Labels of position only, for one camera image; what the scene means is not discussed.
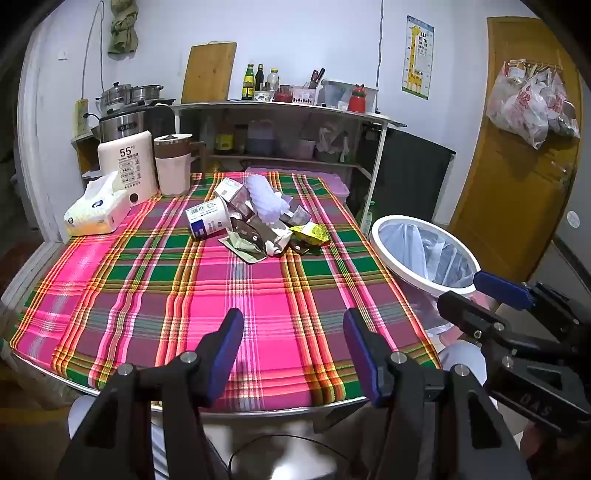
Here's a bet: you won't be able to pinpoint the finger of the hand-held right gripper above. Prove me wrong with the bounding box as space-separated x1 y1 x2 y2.
437 291 513 356
474 271 591 333

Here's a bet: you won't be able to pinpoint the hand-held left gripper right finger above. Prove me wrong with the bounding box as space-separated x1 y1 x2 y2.
344 308 534 480

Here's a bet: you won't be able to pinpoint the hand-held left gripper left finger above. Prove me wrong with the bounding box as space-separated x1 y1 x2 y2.
55 308 245 480

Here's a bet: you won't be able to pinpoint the clear plastic bin liner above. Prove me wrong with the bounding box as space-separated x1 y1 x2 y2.
379 220 476 289

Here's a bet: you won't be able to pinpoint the white round bin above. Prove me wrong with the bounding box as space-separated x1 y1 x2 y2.
369 215 482 333

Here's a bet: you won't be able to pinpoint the dark brown wrapper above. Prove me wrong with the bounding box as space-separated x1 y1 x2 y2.
231 217 264 245

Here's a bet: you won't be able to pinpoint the white paper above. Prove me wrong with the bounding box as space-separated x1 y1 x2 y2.
263 222 294 257

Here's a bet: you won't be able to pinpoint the white blue yogurt cup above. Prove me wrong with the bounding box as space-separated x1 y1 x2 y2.
185 198 233 241

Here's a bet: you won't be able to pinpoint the yellow snack packet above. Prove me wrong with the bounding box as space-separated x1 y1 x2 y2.
289 222 329 247

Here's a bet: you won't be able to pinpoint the purple drink carton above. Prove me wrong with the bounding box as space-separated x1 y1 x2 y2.
281 196 311 227

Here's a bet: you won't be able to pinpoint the pink drink carton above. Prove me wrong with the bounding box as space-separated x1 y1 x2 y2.
213 178 254 217

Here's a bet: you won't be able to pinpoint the pink green plaid tablecloth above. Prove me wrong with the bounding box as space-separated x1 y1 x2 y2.
9 172 441 411

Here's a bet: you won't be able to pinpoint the wooden door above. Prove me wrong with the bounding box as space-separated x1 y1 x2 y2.
450 17 585 289

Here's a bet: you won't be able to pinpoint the green plastic bottle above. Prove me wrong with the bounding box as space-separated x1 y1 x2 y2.
359 196 375 236

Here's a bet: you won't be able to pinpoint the dark cloth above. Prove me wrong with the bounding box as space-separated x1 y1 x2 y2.
346 124 455 227

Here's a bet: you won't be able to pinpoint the storage box with pink lid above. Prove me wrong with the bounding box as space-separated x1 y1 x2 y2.
245 166 350 204

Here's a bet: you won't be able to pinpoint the hanging plastic bags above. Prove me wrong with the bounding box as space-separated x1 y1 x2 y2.
486 59 581 149

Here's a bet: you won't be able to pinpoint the pink jug with brown lid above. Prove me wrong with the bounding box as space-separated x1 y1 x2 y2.
154 133 206 197

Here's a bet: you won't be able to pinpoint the white tissue pack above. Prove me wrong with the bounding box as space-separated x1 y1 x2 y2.
63 171 132 237

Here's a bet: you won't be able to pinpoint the white electric water warmer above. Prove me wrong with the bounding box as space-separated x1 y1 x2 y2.
97 130 160 206

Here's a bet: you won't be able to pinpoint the yellow label sauce bottle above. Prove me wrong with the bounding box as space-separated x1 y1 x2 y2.
215 115 234 155

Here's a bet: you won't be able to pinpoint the crumpled plastic bags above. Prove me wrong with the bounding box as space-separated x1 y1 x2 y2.
316 124 349 162

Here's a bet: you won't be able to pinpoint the large translucent oil jug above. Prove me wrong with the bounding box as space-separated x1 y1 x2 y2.
246 119 274 156

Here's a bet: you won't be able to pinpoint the stainless steel electric kettle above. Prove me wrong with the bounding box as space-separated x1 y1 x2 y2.
90 104 176 144

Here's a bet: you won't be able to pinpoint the clear plastic lidded container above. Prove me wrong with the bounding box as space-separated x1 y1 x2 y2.
322 79 379 112

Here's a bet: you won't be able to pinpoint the metal kitchen shelf unit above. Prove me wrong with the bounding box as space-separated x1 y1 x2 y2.
172 100 407 215

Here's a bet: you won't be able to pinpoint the steel cooking pot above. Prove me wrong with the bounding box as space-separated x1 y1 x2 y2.
131 84 164 104

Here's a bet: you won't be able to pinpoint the yellowed power strip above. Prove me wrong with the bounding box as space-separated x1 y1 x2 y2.
74 98 89 138

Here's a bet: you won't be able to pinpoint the steel steamer pot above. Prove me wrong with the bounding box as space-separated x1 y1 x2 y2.
99 82 134 114

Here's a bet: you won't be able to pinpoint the wooden cutting board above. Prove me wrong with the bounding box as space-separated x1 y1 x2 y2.
181 42 238 104

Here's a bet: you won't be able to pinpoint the green hanging cloth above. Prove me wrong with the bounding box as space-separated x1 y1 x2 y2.
108 0 140 56

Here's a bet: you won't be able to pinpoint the giraffe wall poster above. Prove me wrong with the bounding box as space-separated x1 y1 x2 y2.
402 15 435 100

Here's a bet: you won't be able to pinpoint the black wall cable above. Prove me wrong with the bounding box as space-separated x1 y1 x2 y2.
376 0 385 114

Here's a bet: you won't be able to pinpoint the white power cable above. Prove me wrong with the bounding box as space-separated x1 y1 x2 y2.
82 0 105 100

